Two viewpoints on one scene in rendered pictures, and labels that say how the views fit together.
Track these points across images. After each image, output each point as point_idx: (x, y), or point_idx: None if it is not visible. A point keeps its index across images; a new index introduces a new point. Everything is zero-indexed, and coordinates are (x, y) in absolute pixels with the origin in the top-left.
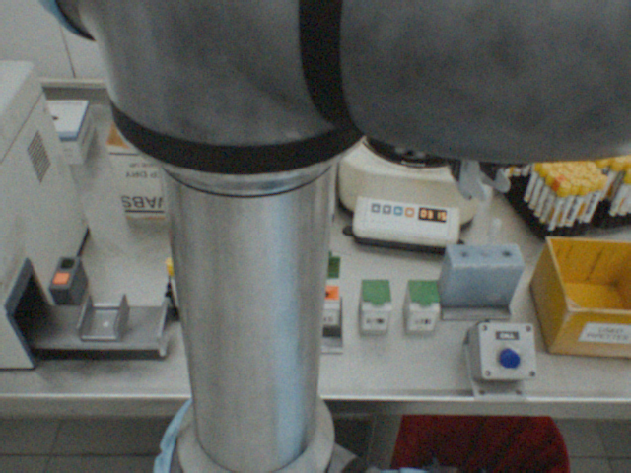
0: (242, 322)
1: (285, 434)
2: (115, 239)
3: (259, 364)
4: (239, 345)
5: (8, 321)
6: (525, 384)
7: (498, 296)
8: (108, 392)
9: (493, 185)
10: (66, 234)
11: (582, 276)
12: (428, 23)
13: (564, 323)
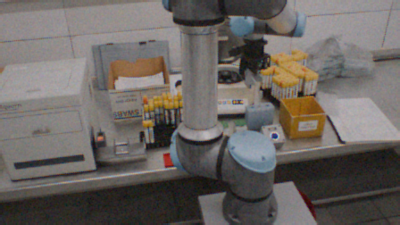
0: (202, 70)
1: (212, 112)
2: (112, 129)
3: (205, 83)
4: (201, 78)
5: (90, 145)
6: (282, 149)
7: (267, 122)
8: (128, 172)
9: (257, 80)
10: (96, 124)
11: (296, 114)
12: None
13: (291, 123)
